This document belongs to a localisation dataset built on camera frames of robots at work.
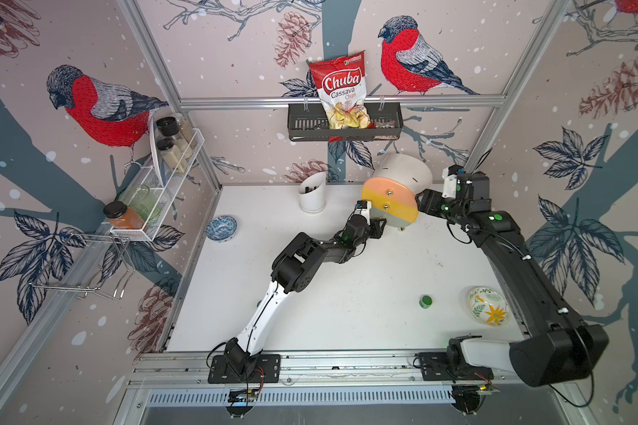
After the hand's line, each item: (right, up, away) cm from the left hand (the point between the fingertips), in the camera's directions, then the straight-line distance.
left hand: (390, 216), depth 99 cm
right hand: (+5, +8, -20) cm, 22 cm away
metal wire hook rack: (-76, -8, -43) cm, 88 cm away
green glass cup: (-76, +6, -29) cm, 81 cm away
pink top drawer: (-2, +10, -9) cm, 14 cm away
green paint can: (+8, -27, -16) cm, 32 cm away
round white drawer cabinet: (+8, +16, -4) cm, 19 cm away
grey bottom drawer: (0, -1, -1) cm, 2 cm away
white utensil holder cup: (-30, +9, +1) cm, 32 cm away
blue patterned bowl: (-67, -5, +5) cm, 67 cm away
